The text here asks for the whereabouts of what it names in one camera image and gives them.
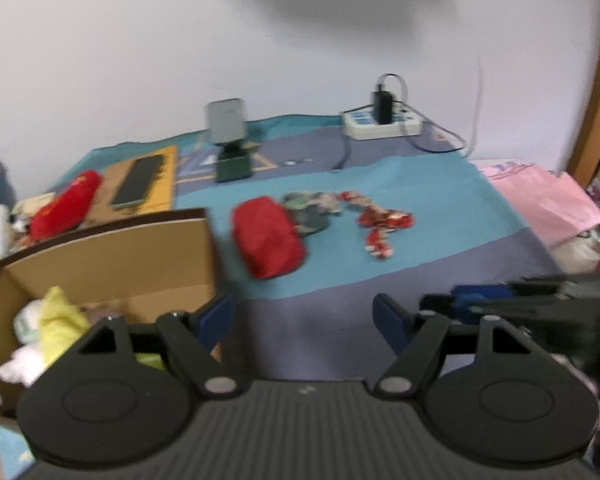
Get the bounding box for green cloth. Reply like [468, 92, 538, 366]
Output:
[134, 353, 164, 370]

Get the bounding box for brown cardboard box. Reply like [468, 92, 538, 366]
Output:
[0, 209, 224, 418]

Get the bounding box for red floral cloth strip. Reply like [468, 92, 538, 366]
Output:
[337, 191, 414, 260]

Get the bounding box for red cloth bundle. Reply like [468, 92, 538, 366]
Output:
[230, 196, 306, 281]

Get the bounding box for yellow towel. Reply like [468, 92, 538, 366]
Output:
[38, 286, 91, 367]

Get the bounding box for grey camouflage cloth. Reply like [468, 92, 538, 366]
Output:
[280, 191, 341, 236]

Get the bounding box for mint green white hat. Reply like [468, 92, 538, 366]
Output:
[12, 299, 43, 344]

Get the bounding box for white fluffy towel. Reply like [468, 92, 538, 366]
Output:
[0, 342, 46, 388]

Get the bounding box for pink plush toy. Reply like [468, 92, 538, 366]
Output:
[81, 304, 121, 326]

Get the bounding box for pink folded blanket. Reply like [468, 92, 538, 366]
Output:
[475, 159, 600, 248]

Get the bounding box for yellow book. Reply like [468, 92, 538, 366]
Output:
[82, 145, 178, 228]

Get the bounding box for blue striped bed sheet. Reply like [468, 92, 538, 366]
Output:
[0, 112, 569, 480]

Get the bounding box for dark smartphone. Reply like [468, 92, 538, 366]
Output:
[109, 155, 164, 210]

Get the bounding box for red long plush pillow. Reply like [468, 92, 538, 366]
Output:
[29, 170, 102, 242]

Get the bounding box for white power strip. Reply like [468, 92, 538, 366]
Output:
[341, 104, 425, 141]

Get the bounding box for black charger adapter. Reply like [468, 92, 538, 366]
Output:
[373, 84, 394, 125]

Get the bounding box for small white dog plush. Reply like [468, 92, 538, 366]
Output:
[0, 204, 30, 258]

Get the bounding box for black charging cable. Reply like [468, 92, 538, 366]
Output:
[330, 71, 470, 174]

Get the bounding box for white wall cable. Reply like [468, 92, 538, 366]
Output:
[459, 54, 484, 162]

